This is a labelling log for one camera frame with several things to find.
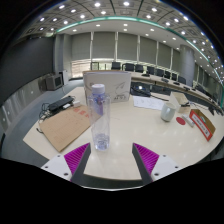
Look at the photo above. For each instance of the open brown box, red side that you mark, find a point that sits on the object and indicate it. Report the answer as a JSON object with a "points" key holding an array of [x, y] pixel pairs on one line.
{"points": [[201, 125]]}

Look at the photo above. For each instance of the clear plastic water bottle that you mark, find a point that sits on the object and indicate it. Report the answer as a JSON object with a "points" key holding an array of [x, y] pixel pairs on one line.
{"points": [[100, 123]]}

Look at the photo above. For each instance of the row of black office chairs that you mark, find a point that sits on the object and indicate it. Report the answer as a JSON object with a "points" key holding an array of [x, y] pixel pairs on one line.
{"points": [[138, 68]]}

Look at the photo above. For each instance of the black tool in beige box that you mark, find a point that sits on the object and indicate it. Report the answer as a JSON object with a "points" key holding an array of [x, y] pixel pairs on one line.
{"points": [[185, 104]]}

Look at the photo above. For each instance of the long curved conference desk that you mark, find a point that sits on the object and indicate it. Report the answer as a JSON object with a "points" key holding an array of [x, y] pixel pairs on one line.
{"points": [[156, 83]]}

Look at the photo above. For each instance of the white printed paper sheet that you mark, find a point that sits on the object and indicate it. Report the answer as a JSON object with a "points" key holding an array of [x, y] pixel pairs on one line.
{"points": [[148, 102]]}

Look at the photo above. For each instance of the white remote control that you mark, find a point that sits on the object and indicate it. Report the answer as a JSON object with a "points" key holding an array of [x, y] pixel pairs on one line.
{"points": [[188, 120]]}

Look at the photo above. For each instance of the grey box monitor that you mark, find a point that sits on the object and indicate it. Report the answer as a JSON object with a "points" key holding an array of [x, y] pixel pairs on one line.
{"points": [[53, 82]]}

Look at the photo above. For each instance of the flat round red coaster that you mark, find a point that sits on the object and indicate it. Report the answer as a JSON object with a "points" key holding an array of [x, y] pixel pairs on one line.
{"points": [[180, 121]]}

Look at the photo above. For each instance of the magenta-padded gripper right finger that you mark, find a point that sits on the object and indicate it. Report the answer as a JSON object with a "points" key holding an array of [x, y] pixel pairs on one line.
{"points": [[146, 158]]}

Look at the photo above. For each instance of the round ceiling lights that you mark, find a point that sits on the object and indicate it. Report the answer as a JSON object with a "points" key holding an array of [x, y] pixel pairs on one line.
{"points": [[97, 4]]}

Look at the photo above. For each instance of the white ceramic mug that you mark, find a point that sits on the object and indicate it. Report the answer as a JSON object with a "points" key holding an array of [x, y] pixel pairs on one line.
{"points": [[167, 112]]}

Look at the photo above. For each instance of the large white printed cardboard box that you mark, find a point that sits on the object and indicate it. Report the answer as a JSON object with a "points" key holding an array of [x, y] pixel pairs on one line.
{"points": [[118, 86]]}

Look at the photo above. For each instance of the flat brown cardboard sheet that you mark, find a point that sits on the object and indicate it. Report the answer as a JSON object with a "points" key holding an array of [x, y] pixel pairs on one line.
{"points": [[65, 128]]}

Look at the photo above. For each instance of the black desk phone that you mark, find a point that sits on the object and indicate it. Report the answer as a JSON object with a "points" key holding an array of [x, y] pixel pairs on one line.
{"points": [[140, 90]]}

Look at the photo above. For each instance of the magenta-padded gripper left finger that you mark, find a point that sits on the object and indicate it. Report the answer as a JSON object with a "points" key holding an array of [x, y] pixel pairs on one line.
{"points": [[77, 158]]}

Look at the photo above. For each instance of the open beige cardboard box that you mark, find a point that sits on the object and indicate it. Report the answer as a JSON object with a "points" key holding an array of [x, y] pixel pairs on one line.
{"points": [[178, 100]]}

